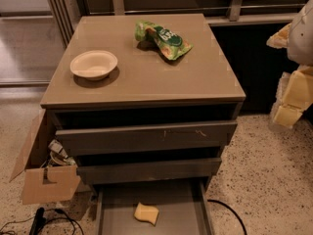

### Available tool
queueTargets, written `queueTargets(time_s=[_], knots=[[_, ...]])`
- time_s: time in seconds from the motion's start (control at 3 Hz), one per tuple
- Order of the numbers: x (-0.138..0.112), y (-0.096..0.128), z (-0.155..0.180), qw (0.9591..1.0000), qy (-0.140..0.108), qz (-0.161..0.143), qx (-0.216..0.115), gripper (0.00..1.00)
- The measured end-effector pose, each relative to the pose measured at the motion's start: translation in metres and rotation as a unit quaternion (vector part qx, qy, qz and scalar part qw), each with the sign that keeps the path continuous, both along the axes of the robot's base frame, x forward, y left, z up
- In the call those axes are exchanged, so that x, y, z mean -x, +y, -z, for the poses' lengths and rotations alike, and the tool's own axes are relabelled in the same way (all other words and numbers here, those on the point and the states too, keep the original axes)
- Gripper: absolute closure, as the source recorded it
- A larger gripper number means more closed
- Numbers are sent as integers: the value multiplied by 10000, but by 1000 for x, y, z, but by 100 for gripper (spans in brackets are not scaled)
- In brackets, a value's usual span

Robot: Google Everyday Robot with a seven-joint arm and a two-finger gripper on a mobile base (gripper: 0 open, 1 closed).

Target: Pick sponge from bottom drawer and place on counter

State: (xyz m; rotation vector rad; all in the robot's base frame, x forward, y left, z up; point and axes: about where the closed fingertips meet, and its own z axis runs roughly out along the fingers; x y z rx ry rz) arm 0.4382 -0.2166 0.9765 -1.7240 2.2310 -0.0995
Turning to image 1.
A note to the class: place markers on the grey top drawer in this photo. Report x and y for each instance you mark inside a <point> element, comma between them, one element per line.
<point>116,140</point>

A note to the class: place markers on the brown cardboard box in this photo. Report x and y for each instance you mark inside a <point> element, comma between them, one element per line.
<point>41,184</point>

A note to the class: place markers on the grey bottom drawer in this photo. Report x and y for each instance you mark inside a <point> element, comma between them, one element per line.
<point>182,208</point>

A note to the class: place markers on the clutter inside cardboard box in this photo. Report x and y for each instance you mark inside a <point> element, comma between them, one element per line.
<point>57,156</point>

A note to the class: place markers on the black power strip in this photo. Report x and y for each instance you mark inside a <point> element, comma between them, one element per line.
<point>38,222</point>

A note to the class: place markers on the grey drawer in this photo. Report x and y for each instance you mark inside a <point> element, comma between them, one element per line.
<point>182,208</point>
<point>116,140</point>
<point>151,171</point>

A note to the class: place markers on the yellow sponge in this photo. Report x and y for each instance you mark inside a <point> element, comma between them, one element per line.
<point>146,213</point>

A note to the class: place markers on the white paper bowl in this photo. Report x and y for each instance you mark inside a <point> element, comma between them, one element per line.
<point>93,65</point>

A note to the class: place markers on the grey drawer cabinet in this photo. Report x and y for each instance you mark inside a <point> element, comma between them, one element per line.
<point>144,88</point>

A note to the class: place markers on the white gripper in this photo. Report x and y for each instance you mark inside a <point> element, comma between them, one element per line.
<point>302,38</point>

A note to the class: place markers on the metal railing frame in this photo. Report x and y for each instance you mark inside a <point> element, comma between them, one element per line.
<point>218,12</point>

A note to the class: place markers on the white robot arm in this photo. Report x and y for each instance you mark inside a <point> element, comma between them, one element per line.
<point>300,42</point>

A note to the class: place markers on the green chip bag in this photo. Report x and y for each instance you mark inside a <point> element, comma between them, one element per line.
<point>171,45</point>

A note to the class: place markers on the grey middle drawer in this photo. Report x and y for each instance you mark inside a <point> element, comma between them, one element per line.
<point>151,171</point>

